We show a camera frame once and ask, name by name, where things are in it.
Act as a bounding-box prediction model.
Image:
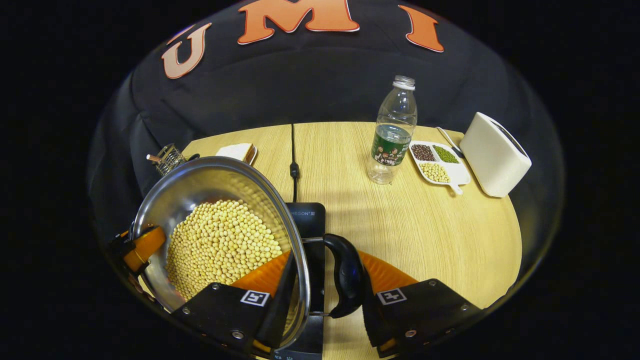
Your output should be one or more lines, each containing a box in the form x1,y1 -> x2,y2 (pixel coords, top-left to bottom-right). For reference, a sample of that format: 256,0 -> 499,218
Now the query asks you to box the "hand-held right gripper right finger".
357,250 -> 483,359

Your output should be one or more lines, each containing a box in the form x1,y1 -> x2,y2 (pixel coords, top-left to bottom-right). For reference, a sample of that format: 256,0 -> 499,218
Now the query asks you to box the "clear plastic water bottle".
366,75 -> 418,186

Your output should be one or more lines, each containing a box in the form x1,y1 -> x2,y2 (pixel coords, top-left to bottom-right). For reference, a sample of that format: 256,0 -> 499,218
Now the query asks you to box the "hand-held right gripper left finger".
170,250 -> 301,357

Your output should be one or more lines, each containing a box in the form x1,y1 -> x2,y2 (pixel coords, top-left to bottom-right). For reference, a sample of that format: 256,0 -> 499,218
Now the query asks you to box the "sandwich on white plate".
215,142 -> 258,166

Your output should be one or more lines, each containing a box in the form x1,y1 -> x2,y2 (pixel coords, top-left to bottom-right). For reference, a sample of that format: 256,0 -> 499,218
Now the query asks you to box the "white divided bean dish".
408,141 -> 472,196

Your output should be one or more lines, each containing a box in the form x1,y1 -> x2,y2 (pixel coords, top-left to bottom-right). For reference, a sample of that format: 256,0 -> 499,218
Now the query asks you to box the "black induction cooktop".
272,201 -> 327,360

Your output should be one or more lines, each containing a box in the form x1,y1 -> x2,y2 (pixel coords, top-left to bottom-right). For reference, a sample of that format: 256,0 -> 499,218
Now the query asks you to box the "small wire rack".
146,143 -> 201,177

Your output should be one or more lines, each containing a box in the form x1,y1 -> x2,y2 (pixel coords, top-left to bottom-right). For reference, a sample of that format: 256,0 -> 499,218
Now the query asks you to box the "pile of soybeans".
165,199 -> 284,301

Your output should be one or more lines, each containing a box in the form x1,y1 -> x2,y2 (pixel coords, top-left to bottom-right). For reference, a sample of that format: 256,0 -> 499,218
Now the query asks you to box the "black power cable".
289,123 -> 301,203

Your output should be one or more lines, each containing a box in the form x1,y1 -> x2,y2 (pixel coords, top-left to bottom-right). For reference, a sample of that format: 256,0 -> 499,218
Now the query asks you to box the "steel pot with black handles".
131,156 -> 369,351

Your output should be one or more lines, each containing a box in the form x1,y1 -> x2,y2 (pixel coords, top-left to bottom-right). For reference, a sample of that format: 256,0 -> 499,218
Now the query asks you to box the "white toaster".
459,111 -> 532,198

